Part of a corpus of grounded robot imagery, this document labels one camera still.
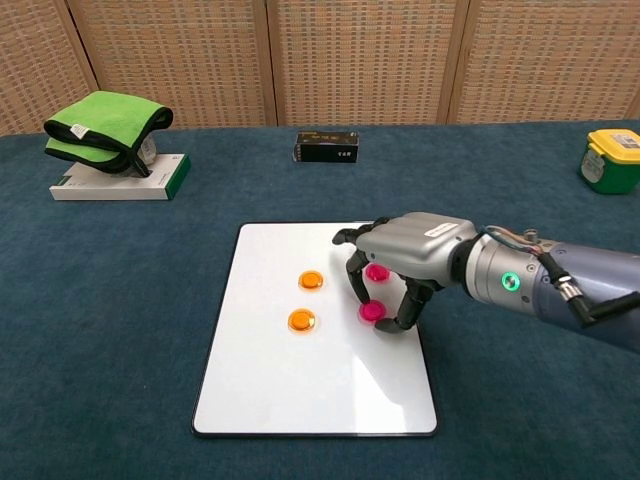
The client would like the green microfiber towel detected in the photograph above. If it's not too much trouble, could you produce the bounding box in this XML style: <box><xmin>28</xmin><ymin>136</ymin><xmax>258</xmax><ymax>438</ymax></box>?
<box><xmin>42</xmin><ymin>90</ymin><xmax>174</xmax><ymax>177</ymax></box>

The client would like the green jar with yellow lid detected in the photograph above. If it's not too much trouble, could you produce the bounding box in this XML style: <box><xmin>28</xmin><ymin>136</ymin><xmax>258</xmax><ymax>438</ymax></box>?
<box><xmin>579</xmin><ymin>128</ymin><xmax>640</xmax><ymax>196</ymax></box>

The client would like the black cardboard box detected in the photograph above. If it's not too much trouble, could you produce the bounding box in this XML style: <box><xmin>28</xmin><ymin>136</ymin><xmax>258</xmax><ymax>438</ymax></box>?
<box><xmin>291</xmin><ymin>130</ymin><xmax>361</xmax><ymax>165</ymax></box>

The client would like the blue table cover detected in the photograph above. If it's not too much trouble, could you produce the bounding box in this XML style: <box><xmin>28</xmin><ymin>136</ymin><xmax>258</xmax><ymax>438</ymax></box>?
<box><xmin>0</xmin><ymin>118</ymin><xmax>640</xmax><ymax>480</ymax></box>

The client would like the woven folding screen panel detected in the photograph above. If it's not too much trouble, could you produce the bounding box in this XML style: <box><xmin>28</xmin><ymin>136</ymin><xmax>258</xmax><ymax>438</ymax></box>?
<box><xmin>253</xmin><ymin>0</ymin><xmax>472</xmax><ymax>127</ymax></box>
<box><xmin>437</xmin><ymin>0</ymin><xmax>640</xmax><ymax>126</ymax></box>
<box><xmin>53</xmin><ymin>0</ymin><xmax>279</xmax><ymax>132</ymax></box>
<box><xmin>0</xmin><ymin>0</ymin><xmax>99</xmax><ymax>137</ymax></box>

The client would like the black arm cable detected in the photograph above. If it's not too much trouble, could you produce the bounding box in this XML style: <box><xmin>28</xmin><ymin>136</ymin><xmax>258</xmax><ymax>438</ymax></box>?
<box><xmin>542</xmin><ymin>249</ymin><xmax>640</xmax><ymax>329</ymax></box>

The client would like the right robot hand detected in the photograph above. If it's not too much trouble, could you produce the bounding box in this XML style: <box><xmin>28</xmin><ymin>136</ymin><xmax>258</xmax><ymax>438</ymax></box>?
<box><xmin>332</xmin><ymin>211</ymin><xmax>479</xmax><ymax>336</ymax></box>

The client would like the white and green box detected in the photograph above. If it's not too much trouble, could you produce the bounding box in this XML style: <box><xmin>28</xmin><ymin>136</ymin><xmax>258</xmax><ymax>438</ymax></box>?
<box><xmin>49</xmin><ymin>152</ymin><xmax>192</xmax><ymax>203</ymax></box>

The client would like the white magnetic board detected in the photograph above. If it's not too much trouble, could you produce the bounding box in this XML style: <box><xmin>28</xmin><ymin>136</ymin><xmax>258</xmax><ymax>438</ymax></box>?
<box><xmin>191</xmin><ymin>221</ymin><xmax>440</xmax><ymax>440</ymax></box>

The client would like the orange round magnet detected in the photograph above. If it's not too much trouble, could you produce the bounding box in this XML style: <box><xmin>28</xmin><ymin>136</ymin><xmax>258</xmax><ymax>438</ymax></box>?
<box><xmin>286</xmin><ymin>308</ymin><xmax>318</xmax><ymax>336</ymax></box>
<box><xmin>297</xmin><ymin>269</ymin><xmax>326</xmax><ymax>293</ymax></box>

